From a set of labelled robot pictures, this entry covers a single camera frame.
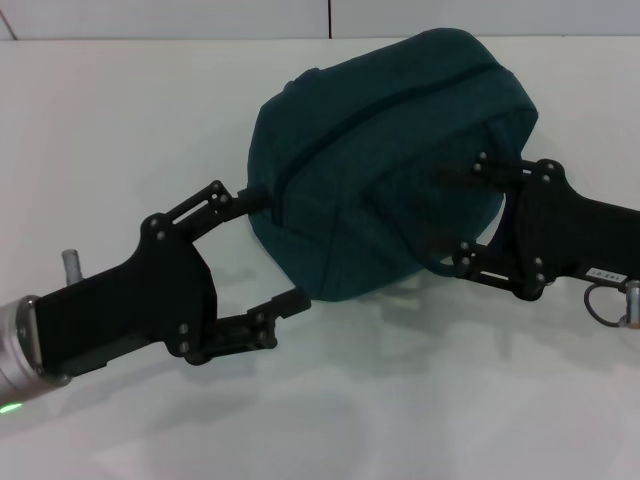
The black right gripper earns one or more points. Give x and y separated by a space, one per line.
570 230

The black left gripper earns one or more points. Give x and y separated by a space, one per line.
130 305

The dark teal zipper bag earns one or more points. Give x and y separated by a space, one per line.
380 175

